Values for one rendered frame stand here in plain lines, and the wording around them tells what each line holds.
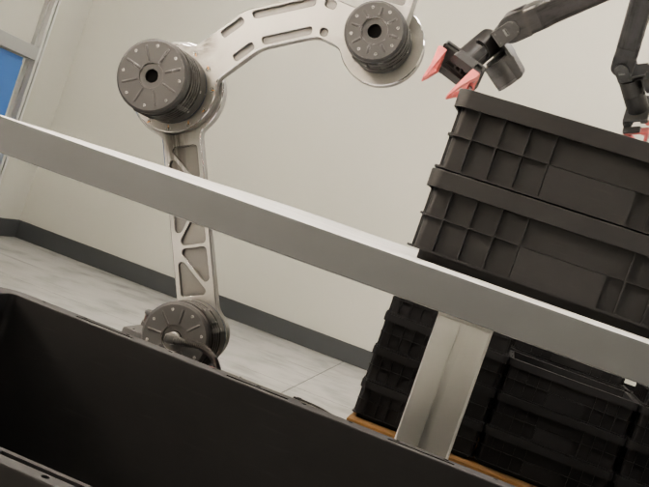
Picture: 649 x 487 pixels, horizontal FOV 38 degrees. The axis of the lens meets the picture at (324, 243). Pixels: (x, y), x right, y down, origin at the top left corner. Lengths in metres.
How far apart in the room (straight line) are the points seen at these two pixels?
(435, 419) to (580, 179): 0.38
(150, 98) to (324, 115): 2.92
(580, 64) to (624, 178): 3.81
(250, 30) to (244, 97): 2.88
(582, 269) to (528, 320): 0.27
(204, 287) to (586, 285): 1.29
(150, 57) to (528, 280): 1.27
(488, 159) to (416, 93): 3.79
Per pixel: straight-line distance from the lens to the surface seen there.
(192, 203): 1.03
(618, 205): 1.23
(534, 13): 2.01
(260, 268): 5.10
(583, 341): 0.97
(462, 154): 1.26
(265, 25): 2.33
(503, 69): 2.06
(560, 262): 1.23
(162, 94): 2.22
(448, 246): 1.25
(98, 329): 0.66
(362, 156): 5.02
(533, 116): 1.25
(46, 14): 3.60
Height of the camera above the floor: 0.72
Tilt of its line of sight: 2 degrees down
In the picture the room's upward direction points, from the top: 19 degrees clockwise
